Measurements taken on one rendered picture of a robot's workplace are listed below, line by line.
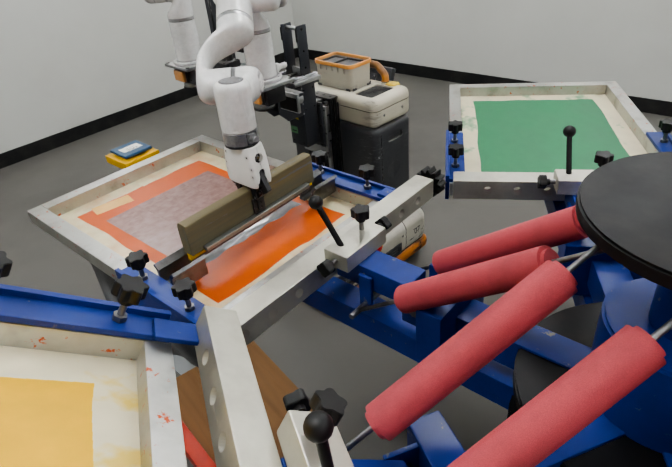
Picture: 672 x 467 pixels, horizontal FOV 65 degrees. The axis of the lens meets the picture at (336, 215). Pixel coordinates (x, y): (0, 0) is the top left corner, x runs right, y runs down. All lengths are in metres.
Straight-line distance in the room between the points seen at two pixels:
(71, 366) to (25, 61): 4.22
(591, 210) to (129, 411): 0.60
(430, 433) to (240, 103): 0.70
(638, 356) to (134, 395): 0.58
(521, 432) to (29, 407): 0.53
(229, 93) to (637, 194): 0.74
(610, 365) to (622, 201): 0.20
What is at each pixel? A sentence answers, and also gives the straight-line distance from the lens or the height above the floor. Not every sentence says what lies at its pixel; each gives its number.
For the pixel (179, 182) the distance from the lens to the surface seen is 1.64.
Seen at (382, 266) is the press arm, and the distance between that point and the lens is 1.02.
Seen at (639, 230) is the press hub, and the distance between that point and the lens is 0.66.
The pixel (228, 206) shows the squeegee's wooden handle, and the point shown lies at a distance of 1.17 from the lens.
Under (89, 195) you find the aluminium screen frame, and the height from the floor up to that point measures 0.97.
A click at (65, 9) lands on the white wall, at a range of 4.98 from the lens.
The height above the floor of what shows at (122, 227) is 0.96.
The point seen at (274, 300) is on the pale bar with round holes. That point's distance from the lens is 0.97.
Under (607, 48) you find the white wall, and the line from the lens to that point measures 4.75.
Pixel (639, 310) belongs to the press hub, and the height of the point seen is 1.15.
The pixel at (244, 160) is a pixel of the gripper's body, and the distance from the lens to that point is 1.15.
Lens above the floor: 1.66
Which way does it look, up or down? 31 degrees down
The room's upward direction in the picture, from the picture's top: 5 degrees counter-clockwise
